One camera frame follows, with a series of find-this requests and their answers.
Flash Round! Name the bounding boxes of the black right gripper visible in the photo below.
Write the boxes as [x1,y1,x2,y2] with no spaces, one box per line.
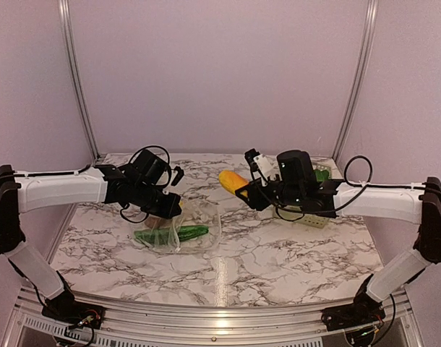
[236,177,304,211]

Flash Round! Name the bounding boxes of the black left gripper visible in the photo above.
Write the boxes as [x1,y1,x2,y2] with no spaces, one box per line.
[132,181,181,219]

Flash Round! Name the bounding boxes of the yellow orange fake corn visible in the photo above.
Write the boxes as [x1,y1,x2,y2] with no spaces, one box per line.
[218,170,249,196]

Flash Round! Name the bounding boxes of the polka dot zip top bag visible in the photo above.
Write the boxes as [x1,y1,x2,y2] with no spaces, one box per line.
[132,200,222,254]

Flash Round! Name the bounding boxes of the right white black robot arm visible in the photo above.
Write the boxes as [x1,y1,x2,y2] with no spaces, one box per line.
[235,149,441,330]

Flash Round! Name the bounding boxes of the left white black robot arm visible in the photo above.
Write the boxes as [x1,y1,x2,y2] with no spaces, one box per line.
[0,145,184,322]

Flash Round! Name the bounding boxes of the green fake cucumber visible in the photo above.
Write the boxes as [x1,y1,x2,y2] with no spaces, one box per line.
[133,225,209,245]

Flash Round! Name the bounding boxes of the pale green plastic basket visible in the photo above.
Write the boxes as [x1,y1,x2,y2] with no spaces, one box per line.
[273,158,333,229]

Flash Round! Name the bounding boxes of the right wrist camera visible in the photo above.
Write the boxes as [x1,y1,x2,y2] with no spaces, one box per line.
[244,148,275,184]

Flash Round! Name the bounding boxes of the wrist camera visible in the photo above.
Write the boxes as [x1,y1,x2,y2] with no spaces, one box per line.
[244,148,275,184]
[169,166,184,187]

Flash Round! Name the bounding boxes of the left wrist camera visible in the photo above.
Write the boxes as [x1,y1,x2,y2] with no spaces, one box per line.
[169,166,184,187]

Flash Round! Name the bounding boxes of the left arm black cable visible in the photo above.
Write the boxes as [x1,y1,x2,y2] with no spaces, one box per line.
[0,145,173,223]

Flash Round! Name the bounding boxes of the front aluminium rail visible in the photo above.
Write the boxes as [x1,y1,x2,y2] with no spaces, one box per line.
[2,287,424,346]

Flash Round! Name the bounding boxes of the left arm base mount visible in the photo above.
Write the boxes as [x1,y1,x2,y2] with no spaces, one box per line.
[42,301,105,330]

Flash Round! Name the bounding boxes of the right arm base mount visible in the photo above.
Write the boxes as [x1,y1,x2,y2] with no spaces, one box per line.
[321,304,386,331]

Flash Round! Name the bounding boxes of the left aluminium frame post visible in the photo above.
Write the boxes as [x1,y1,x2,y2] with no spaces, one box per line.
[58,0,100,161]

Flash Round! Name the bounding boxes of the aluminium frame post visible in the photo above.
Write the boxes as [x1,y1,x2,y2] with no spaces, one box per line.
[332,0,379,163]
[58,0,100,161]

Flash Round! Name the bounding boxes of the right aluminium frame post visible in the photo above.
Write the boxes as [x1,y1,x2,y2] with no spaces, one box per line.
[332,0,379,163]

